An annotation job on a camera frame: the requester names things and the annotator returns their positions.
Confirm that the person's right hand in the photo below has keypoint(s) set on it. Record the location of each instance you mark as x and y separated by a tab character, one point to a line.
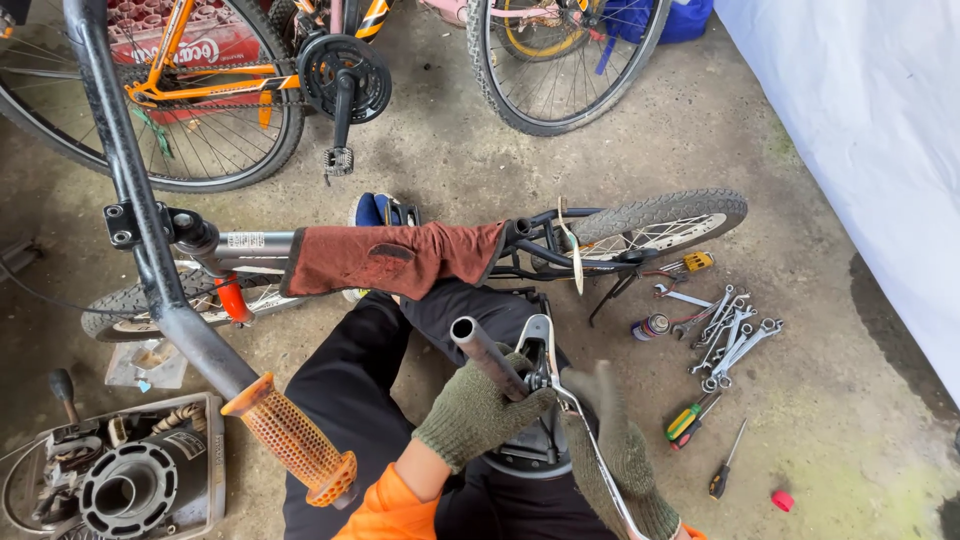
622	465

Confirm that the person's black trousers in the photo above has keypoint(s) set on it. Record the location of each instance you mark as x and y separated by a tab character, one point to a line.
352	405

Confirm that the small grey bicycle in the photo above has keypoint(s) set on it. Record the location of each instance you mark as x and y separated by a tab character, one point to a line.
255	244

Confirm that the beige flat strip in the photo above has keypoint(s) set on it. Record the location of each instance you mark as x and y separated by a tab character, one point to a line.
574	255

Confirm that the person's left hand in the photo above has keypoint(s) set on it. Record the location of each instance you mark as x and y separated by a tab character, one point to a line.
472	416

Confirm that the pile of silver wrenches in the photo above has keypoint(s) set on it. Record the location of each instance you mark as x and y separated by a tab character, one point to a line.
731	337

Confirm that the yellow utility tool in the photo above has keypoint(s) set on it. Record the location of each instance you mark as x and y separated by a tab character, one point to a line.
697	261

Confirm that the orange and black bicycle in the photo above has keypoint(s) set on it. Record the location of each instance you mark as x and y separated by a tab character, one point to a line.
225	82

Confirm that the clear plastic packet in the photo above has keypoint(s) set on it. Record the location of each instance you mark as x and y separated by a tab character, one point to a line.
146	364

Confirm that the black knobbed tool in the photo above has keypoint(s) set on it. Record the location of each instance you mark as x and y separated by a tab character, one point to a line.
63	386

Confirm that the blue bag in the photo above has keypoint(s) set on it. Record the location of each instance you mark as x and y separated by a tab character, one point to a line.
675	19

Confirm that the blue shoe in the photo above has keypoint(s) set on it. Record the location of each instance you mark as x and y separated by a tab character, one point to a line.
367	210

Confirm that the green and yellow screwdriver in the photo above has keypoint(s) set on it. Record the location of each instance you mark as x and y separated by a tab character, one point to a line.
684	422

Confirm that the red plastic cap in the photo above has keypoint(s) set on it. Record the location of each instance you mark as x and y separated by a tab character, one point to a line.
782	501

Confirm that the black slim screwdriver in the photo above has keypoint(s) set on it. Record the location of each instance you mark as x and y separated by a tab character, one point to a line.
721	476

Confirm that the white tarpaulin sheet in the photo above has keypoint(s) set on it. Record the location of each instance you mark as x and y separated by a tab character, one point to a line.
862	150

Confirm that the small tape roll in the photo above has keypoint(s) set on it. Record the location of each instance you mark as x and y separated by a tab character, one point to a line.
651	327

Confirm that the red and black screwdriver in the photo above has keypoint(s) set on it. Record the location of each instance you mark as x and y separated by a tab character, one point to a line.
686	435

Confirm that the red plastic crate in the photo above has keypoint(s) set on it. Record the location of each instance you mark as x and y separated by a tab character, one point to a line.
217	45

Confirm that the person's left fingers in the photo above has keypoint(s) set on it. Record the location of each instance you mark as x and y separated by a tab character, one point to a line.
521	405

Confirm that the reddish brown cloth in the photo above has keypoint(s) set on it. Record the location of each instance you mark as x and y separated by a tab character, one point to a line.
390	259

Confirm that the person's right fingers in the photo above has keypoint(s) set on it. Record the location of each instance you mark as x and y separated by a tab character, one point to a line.
596	390

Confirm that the grey box of machine parts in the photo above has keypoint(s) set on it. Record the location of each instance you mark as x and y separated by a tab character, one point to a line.
127	480

